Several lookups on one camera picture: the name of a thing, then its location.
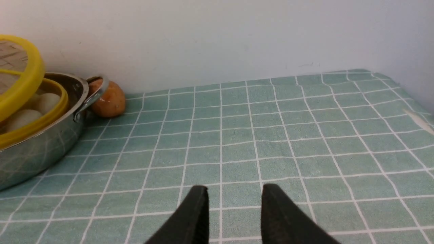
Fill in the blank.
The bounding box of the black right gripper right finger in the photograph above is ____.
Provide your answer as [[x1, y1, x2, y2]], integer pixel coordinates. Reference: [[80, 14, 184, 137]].
[[261, 184, 339, 244]]

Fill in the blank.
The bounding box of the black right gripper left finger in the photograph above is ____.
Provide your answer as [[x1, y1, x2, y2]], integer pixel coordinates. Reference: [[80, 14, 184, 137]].
[[145, 185, 210, 244]]

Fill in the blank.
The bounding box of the yellow bamboo steamer basket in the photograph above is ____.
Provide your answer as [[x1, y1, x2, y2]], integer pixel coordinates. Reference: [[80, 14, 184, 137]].
[[1, 79, 68, 149]]

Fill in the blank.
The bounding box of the yellow woven steamer lid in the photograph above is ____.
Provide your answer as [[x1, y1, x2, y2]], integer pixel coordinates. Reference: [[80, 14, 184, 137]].
[[0, 35, 45, 121]]

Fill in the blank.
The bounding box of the stainless steel pot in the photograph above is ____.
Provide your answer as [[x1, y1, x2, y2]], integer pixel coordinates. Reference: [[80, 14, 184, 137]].
[[0, 73, 110, 190]]

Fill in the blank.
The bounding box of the green checkered tablecloth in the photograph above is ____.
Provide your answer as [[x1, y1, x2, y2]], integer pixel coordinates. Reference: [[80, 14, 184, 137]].
[[1, 69, 433, 244]]

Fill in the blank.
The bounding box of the brown potato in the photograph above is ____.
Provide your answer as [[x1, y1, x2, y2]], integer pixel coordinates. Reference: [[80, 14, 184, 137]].
[[90, 81, 126, 118]]

